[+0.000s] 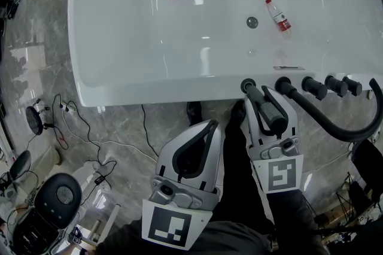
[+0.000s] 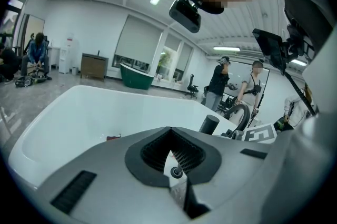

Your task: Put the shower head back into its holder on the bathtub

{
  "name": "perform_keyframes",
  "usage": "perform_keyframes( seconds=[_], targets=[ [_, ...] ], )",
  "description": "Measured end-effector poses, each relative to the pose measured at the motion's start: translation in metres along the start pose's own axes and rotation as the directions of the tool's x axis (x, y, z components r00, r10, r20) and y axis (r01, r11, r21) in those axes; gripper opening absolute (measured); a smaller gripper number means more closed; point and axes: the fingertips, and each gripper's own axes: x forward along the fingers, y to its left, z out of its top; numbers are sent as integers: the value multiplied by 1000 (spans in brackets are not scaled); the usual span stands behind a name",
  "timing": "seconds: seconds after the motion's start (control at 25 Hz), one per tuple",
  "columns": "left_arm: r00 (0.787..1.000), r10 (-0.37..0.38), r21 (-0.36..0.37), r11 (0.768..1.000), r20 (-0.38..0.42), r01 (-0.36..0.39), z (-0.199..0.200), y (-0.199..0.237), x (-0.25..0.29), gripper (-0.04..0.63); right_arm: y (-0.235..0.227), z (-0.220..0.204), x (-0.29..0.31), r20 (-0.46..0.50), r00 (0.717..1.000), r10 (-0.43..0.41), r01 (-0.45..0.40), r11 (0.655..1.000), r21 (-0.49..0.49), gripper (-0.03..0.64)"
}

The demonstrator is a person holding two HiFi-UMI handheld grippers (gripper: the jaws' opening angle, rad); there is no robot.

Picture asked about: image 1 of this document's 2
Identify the black round dotted disc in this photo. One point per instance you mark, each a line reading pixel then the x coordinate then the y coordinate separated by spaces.
pixel 34 120

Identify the white bathtub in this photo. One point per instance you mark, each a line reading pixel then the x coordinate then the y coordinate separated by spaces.
pixel 134 38

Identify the person's left black shoe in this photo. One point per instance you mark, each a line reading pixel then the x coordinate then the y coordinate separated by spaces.
pixel 193 113

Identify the round metal drain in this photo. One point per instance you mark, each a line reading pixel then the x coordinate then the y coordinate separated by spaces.
pixel 252 22

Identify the clear bottle with red label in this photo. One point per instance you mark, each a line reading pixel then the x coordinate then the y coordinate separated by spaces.
pixel 279 20

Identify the person's black shoe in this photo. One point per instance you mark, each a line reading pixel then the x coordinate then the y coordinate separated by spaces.
pixel 237 113
pixel 193 113

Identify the person's right forearm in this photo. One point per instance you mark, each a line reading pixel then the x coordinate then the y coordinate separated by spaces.
pixel 293 224

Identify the person's right black shoe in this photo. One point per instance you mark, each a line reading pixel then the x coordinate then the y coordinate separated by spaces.
pixel 237 113

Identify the slim chrome plate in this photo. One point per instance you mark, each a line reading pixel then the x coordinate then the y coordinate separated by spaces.
pixel 288 68

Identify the black toilet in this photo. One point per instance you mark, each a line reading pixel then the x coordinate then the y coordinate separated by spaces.
pixel 60 197

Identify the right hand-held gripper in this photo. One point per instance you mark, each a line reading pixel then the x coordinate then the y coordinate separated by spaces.
pixel 281 173

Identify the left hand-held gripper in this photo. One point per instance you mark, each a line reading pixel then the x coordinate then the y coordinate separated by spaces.
pixel 167 227

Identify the white metal frame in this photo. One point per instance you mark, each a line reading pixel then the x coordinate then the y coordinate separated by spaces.
pixel 112 218

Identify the black curved faucet spout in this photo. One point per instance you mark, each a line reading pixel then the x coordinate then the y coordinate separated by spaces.
pixel 335 131

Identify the person's dark gray jacket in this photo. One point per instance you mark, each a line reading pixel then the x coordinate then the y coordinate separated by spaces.
pixel 233 239

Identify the person's left forearm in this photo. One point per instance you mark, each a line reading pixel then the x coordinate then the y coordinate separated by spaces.
pixel 125 240

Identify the person's black trousers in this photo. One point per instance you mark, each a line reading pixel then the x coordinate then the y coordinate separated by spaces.
pixel 236 176

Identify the white power strip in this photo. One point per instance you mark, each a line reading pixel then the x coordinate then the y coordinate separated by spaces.
pixel 68 105

